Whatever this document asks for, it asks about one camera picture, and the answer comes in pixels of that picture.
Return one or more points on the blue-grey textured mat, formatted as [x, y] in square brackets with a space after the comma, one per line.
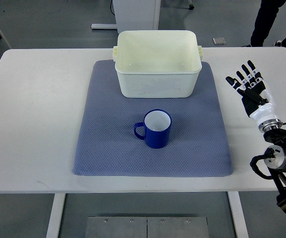
[180, 137]

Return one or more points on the blue enamel mug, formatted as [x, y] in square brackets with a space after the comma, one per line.
[154, 129]

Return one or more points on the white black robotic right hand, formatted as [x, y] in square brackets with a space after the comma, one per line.
[256, 97]

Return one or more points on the black caster wheel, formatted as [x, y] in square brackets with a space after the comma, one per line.
[191, 7]

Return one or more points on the white cabinet pedestal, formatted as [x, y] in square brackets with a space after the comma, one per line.
[133, 15]

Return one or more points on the metal base plate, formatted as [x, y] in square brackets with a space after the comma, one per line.
[147, 227]

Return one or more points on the person in dark trousers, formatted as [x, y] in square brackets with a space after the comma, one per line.
[262, 17]

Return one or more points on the cream plastic box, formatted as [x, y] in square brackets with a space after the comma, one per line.
[157, 63]

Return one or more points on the grey floor outlet plate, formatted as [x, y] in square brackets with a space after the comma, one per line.
[219, 41]

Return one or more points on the white table frame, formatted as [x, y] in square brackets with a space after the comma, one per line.
[234, 202]

